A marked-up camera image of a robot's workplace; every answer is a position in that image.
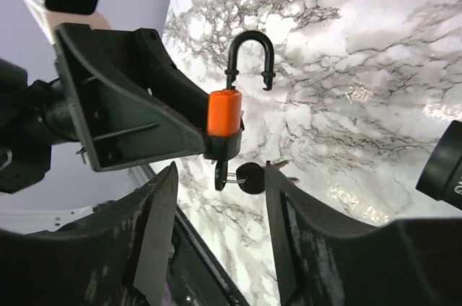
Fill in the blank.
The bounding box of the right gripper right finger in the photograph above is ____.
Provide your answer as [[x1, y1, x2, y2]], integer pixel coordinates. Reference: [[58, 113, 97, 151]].
[[265, 165, 461, 305]]

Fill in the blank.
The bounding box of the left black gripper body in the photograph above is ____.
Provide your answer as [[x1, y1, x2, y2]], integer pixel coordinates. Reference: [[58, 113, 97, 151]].
[[1, 59, 79, 194]]

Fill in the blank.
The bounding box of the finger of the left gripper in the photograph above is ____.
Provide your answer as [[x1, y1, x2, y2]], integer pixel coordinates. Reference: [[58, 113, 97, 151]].
[[54, 23, 208, 172]]

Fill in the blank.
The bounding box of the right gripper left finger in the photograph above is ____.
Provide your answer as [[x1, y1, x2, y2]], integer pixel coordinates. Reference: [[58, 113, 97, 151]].
[[1, 164, 178, 305]]

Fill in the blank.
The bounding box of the orange black padlock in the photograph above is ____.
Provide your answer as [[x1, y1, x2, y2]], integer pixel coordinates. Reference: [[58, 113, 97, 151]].
[[204, 30, 275, 162]]

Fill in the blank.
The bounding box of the black key bunch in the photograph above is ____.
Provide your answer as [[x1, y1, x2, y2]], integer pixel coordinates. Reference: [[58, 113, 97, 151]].
[[213, 159, 300, 195]]

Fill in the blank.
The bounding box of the all black padlock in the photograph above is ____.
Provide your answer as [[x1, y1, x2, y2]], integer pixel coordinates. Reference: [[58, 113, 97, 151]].
[[416, 121, 462, 209]]

